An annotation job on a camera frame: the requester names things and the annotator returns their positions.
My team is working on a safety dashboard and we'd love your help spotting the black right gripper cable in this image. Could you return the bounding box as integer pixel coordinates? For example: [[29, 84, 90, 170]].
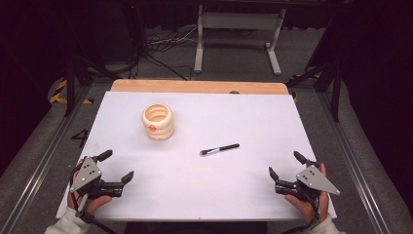
[[280, 186, 323, 234]]

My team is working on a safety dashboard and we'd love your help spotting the person's left hand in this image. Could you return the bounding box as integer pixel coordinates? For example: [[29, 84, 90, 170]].
[[66, 158, 113, 216]]

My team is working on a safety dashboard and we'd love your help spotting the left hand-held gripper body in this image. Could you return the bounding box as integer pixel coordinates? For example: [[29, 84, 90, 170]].
[[69, 155, 125, 200]]

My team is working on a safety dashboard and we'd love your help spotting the bundle of floor cables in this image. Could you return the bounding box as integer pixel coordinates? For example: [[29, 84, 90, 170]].
[[128, 25, 200, 81]]

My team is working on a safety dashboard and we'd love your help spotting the black tripod stand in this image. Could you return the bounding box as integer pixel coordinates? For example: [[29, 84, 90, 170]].
[[284, 57, 345, 124], [61, 53, 124, 118]]

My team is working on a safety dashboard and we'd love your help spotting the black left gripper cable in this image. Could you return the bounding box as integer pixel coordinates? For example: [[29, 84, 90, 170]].
[[69, 164, 119, 234]]

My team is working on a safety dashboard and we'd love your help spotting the yellow black floor tape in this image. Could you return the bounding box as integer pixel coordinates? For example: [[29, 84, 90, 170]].
[[48, 79, 95, 105]]

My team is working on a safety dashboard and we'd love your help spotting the cream ribbed holder cup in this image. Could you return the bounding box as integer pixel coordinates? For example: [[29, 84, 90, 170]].
[[140, 102, 176, 141]]

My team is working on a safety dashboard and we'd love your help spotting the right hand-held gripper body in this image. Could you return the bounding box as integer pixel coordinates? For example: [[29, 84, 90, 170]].
[[274, 165, 342, 202]]

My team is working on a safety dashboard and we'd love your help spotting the metal floor rail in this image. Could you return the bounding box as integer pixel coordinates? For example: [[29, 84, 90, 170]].
[[315, 91, 393, 234], [0, 85, 93, 234]]

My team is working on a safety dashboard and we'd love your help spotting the black makeup brush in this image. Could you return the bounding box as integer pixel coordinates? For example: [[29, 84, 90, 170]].
[[199, 142, 241, 157]]

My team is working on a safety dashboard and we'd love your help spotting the white metal desk frame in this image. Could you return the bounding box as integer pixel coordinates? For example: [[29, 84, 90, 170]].
[[193, 4, 287, 77]]

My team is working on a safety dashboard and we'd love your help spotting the white board sheet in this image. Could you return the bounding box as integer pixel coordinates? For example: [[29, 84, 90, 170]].
[[56, 91, 338, 223]]

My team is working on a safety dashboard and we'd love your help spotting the person's right hand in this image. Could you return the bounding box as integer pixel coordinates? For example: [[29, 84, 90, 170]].
[[284, 163, 331, 226]]

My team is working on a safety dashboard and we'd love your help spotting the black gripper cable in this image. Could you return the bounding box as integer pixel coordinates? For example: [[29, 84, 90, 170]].
[[69, 164, 119, 234], [280, 186, 323, 234]]

